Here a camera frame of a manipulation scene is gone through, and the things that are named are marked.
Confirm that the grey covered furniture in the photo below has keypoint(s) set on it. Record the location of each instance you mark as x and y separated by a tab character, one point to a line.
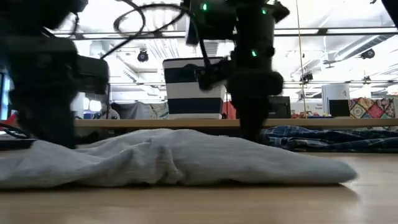
140	110

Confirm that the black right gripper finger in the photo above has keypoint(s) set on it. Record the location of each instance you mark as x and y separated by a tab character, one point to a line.
214	76
252	109

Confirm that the blue plaid pajama pants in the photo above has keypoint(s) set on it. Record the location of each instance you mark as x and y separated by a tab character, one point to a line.
326	140

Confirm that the navy white striped laundry bin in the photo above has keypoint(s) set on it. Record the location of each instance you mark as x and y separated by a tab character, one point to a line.
186	105

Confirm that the person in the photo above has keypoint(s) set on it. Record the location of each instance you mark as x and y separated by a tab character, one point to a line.
107	113

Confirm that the red tool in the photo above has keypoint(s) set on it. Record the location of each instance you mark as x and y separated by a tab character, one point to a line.
11	119

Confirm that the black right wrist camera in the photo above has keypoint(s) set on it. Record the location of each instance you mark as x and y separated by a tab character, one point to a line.
214	21

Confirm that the grey garment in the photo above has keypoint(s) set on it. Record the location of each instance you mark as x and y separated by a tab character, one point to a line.
186	158

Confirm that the colourful patchwork quilt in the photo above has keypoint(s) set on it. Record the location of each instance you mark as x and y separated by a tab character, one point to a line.
373	109

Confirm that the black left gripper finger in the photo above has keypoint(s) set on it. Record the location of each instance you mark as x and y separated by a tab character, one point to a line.
53	118

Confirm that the black equipment case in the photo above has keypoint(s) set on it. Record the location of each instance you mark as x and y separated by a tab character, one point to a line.
280	107

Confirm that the red object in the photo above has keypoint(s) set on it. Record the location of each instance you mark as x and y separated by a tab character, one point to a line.
228	110

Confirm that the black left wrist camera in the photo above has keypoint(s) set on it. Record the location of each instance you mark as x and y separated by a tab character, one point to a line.
93	74

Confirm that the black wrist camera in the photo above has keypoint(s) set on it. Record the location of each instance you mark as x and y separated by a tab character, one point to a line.
214	21
93	74

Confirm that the black computer monitor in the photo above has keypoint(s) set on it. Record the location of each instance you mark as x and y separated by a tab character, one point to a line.
339	108

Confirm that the black ceiling light rail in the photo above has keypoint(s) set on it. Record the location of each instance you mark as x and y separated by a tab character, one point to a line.
323	31

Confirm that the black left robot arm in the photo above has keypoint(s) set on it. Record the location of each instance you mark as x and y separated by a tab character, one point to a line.
31	12

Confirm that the grey ceiling duct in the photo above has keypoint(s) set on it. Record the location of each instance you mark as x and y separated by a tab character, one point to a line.
357	49

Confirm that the black ceiling spotlight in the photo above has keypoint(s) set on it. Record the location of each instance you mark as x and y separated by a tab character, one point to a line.
143	56
307	77
368	53

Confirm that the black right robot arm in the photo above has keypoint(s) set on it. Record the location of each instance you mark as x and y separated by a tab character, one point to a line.
392	7

